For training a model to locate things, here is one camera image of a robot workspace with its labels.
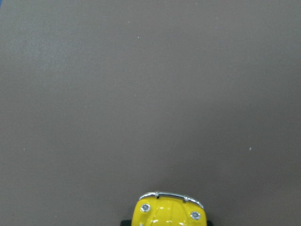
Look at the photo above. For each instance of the yellow beetle toy car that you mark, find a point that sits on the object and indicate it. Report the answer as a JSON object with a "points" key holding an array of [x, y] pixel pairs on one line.
{"points": [[159, 208]]}

